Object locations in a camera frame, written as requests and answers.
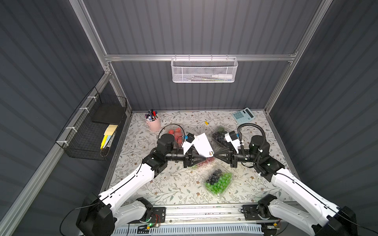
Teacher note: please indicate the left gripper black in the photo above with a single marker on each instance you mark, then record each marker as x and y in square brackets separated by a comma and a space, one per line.
[190, 158]

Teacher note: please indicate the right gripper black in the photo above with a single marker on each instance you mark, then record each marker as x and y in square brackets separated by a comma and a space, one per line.
[233, 157]

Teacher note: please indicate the white sticker sheet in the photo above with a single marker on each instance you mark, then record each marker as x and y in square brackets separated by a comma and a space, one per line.
[203, 146]

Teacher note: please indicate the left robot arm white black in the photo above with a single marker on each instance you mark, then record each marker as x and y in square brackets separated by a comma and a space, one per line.
[101, 214]

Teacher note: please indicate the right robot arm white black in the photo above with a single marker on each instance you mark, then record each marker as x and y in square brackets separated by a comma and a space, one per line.
[320, 216]

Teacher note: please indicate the clear box red fruit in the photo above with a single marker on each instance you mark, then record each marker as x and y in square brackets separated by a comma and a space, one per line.
[178, 134]

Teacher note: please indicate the clear box mixed grapes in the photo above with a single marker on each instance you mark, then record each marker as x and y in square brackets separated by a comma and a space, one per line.
[203, 162]

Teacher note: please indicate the clear box blueberries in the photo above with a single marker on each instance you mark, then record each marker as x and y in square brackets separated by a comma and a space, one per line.
[218, 135]

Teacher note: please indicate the clear box green black grapes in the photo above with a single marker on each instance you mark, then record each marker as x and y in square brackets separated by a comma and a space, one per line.
[218, 181]

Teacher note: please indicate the teal calculator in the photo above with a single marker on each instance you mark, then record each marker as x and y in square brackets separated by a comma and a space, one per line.
[244, 116]

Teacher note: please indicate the pink pen cup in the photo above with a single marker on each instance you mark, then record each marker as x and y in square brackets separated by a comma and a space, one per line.
[153, 120]

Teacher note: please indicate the yellow sticky notes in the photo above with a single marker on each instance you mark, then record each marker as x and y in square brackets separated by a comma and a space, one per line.
[108, 134]

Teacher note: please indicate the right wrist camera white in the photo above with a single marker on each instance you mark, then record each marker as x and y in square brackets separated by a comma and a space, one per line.
[233, 138]

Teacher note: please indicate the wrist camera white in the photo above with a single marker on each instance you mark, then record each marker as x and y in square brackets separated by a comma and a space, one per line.
[187, 142]
[233, 138]

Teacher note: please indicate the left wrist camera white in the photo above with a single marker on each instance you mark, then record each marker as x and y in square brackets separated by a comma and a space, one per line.
[187, 142]

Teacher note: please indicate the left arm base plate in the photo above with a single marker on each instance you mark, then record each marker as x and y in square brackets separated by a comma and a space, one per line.
[152, 215]

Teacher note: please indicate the white wire mesh basket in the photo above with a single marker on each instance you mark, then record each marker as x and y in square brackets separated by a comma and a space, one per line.
[203, 69]

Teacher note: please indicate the black wire wall basket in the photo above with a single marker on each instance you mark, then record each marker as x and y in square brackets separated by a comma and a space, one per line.
[82, 136]

